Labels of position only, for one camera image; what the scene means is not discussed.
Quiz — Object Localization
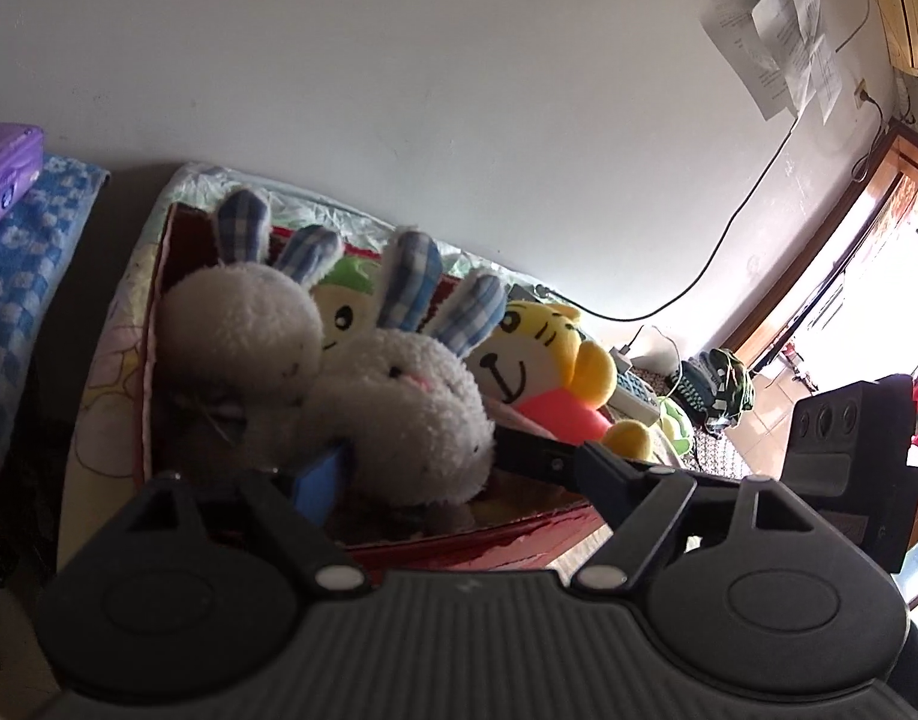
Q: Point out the blue checked towel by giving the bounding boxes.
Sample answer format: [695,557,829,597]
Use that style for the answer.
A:
[0,155,105,482]

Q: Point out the wooden door frame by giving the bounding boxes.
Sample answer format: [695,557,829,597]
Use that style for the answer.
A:
[727,118,918,377]

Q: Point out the black wall cable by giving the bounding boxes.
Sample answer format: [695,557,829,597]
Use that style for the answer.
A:
[532,88,889,321]

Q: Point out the light green bed sheet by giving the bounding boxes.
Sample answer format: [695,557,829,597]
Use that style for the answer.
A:
[139,160,551,302]

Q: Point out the white printed paper sheet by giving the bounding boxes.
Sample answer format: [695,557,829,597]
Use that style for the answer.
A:
[759,0,848,126]
[700,0,799,122]

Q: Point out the red cardboard box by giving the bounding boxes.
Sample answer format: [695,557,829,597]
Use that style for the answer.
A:
[132,200,619,580]

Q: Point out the green plush toy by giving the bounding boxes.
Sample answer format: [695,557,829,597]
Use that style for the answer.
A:
[312,255,389,355]

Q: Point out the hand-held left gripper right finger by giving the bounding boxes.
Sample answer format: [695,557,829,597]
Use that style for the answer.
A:
[495,426,814,591]

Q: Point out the purple tissue pack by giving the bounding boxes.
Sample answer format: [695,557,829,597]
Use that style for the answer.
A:
[0,121,46,242]

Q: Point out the yellow tiger plush toy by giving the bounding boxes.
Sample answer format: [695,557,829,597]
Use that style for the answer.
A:
[466,300,656,464]

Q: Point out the white power strip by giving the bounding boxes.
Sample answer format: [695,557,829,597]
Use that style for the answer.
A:
[607,370,664,426]

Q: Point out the white bunny plush checked ears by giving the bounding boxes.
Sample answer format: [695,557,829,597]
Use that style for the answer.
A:
[154,187,347,460]
[301,228,509,509]

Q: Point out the green cloth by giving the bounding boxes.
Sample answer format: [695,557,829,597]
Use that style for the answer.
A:
[657,397,698,460]

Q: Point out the dark patterned cloth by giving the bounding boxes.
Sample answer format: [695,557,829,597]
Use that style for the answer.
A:
[682,426,791,482]

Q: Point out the pile of dark clothes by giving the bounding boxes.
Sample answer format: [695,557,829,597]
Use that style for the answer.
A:
[675,347,754,434]

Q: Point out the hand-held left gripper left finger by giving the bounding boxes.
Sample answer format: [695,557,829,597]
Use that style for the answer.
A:
[133,444,368,592]

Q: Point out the white charging cable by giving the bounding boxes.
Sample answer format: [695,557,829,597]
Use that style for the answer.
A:
[615,323,690,407]

